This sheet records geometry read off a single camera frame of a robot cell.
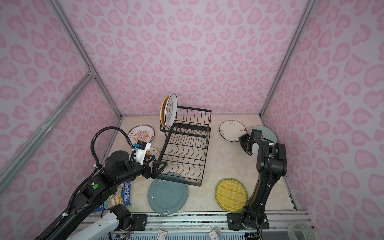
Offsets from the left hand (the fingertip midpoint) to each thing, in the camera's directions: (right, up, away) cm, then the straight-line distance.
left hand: (160, 158), depth 67 cm
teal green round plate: (0, -24, +14) cm, 28 cm away
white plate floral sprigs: (+42, +12, +44) cm, 61 cm away
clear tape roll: (+67, -34, +1) cm, 75 cm away
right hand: (+46, +8, +36) cm, 59 cm away
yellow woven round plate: (+35, -23, +15) cm, 44 cm away
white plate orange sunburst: (-24, +10, +43) cm, 50 cm away
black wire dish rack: (+9, 0, +32) cm, 33 cm away
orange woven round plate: (-2, +21, +10) cm, 24 cm away
